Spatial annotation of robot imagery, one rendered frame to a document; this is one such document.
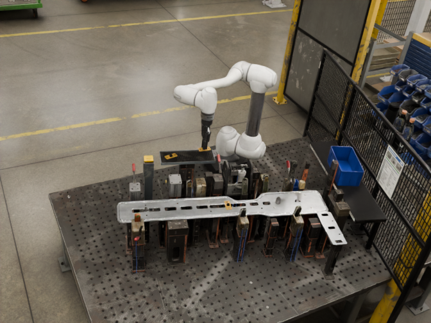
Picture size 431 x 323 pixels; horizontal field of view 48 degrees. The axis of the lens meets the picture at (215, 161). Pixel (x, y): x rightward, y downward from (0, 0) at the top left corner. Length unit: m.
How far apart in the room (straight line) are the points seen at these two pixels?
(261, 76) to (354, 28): 2.01
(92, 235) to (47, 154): 2.12
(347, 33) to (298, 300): 3.10
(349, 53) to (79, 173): 3.03
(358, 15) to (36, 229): 3.65
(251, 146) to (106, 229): 1.23
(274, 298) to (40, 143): 3.33
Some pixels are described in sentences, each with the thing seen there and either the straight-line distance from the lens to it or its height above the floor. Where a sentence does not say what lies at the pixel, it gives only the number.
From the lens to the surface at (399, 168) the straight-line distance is 3.19.
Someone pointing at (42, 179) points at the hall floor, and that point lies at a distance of 5.03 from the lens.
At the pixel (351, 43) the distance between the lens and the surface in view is 5.30.
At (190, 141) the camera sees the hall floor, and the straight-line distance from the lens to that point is 5.50.
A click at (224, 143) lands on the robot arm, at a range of 3.77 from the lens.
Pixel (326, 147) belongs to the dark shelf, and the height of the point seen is 1.03.
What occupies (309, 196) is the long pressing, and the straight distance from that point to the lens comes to 3.37.
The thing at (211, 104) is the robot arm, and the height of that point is 1.59.
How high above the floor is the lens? 3.09
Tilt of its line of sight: 36 degrees down
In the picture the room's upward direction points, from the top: 6 degrees clockwise
